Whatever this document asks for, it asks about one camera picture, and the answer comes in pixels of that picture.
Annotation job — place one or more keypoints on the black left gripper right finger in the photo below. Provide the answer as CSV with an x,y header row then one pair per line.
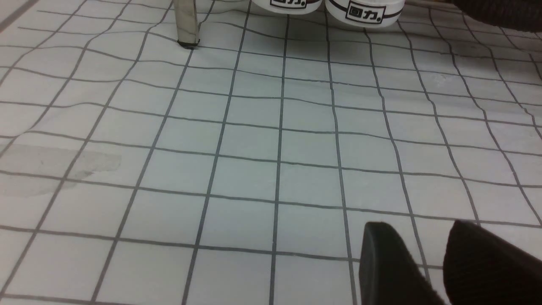
x,y
481,268

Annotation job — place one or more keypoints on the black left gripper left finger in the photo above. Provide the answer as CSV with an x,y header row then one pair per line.
x,y
388,275

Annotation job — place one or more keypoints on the silver metal shoe rack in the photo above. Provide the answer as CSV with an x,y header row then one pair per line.
x,y
188,28

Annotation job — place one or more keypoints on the white grid tablecloth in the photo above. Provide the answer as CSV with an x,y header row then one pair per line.
x,y
243,172

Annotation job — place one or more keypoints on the black knit sneaker left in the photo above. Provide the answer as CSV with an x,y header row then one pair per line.
x,y
518,15

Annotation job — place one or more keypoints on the black canvas sneaker right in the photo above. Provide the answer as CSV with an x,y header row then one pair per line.
x,y
365,13

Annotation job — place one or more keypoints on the black canvas sneaker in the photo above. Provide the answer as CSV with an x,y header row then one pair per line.
x,y
289,7
365,13

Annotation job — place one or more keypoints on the black canvas sneaker left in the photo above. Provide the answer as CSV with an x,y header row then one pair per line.
x,y
289,7

